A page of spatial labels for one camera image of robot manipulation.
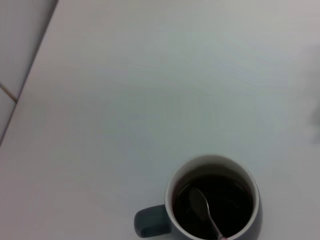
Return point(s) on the dark grey ceramic cup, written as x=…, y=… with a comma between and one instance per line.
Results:
x=155, y=222

